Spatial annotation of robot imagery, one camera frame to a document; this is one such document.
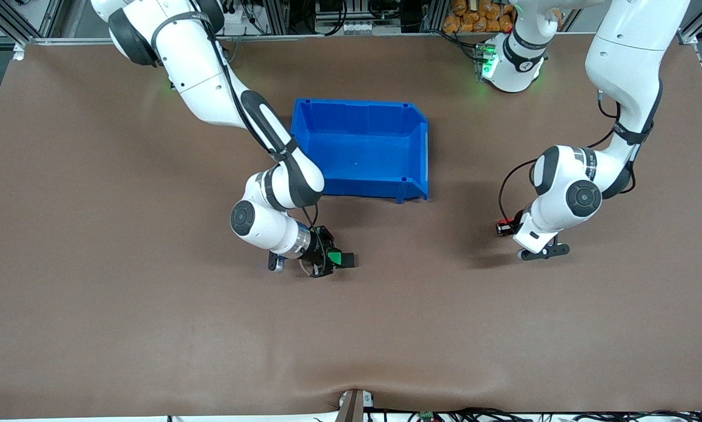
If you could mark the aluminium table edge rail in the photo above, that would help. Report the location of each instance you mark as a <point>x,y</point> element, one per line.
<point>356,36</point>

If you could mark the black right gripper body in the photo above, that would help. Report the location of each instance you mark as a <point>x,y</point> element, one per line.
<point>318,246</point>

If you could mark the aluminium corner profile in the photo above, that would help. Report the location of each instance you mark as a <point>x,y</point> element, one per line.
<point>688,38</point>

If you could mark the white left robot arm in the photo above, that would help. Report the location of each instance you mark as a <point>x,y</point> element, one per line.
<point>626,53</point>

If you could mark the aluminium diagonal profile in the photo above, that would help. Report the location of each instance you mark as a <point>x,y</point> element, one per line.
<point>25,26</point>

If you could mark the bag of orange items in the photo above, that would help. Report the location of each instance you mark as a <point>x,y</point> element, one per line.
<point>474,17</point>

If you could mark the grey electronics box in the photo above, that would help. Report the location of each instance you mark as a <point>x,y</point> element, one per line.
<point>356,26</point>

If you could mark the red cube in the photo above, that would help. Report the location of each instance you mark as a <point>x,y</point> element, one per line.
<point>505,225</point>

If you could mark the black cube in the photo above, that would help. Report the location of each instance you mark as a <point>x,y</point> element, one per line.
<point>349,260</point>

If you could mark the brown table mat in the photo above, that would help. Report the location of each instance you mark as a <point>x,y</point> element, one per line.
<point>350,328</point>

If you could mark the blue plastic bin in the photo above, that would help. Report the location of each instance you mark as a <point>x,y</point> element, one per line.
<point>362,146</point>

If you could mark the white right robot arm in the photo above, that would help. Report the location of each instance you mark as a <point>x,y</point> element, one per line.
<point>210,76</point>

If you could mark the white power strip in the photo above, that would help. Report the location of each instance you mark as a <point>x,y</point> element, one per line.
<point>236,14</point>

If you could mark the green cube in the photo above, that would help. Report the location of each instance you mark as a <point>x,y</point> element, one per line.
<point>335,257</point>

